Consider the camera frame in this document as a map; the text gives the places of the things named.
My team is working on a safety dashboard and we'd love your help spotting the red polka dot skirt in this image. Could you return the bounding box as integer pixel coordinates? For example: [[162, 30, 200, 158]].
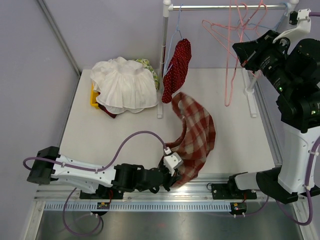
[[161, 38, 192, 104]]

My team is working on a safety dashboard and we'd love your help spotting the dark red plaid skirt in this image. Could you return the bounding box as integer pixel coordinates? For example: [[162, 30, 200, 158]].
[[98, 104, 117, 119]]

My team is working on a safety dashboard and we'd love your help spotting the white pleated skirt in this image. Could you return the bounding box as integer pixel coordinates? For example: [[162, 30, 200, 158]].
[[90, 56, 159, 115]]

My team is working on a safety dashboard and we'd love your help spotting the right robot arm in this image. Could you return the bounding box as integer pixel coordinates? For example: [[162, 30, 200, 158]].
[[226, 30, 320, 204]]

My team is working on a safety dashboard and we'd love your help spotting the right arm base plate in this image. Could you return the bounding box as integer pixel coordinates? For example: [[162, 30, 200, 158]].
[[210, 183, 257, 201]]

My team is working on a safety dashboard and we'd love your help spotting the blue wire hanger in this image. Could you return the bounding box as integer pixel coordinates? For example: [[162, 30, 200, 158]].
[[246, 2, 291, 41]]

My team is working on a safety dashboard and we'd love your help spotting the blue hanger with plaid skirt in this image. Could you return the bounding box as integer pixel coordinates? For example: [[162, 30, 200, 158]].
[[160, 0, 184, 77]]

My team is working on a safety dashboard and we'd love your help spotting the pink wire hanger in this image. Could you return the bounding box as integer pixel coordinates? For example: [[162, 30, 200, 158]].
[[234, 0, 268, 42]]

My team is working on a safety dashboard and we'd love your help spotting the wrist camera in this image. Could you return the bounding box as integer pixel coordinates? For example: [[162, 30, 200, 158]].
[[272, 8, 311, 44], [163, 147, 183, 177]]

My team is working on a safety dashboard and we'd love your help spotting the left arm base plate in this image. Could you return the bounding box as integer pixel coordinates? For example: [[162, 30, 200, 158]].
[[79, 185, 124, 200]]

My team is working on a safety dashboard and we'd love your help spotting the white clothes rack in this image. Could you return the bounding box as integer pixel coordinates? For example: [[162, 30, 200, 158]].
[[157, 0, 299, 119]]

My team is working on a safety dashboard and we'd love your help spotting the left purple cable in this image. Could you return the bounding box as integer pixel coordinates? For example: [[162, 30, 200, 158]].
[[22, 130, 172, 237]]

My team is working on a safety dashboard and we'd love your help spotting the white slotted cable duct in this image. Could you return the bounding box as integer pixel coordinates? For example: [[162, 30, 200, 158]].
[[44, 201, 231, 212]]

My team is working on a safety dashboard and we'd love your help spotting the lemon print skirt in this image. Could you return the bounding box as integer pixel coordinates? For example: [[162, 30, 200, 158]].
[[132, 57, 161, 92]]

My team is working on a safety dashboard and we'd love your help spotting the pink hanger with plaid skirt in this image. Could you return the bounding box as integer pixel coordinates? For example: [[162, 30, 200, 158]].
[[223, 24, 263, 107]]

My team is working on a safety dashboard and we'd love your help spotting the yellow plastic tray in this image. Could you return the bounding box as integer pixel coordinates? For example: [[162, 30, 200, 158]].
[[90, 84, 100, 109]]

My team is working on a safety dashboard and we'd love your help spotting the aluminium mounting rail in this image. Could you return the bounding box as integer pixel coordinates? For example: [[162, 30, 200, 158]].
[[33, 159, 307, 203]]

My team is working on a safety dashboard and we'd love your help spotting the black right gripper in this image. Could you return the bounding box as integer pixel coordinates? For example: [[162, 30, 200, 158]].
[[234, 30, 295, 96]]

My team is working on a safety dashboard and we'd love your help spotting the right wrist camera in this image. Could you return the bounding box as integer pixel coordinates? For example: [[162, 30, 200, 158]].
[[272, 8, 311, 44]]

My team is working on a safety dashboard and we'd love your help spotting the beige red plaid skirt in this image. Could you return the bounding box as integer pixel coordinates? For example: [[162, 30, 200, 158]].
[[166, 92, 216, 188]]

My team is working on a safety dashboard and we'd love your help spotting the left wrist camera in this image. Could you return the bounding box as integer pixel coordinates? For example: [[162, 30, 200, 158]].
[[163, 147, 183, 177]]

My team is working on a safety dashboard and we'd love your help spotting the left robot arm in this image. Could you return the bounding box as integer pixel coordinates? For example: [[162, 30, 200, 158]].
[[27, 146, 183, 199]]

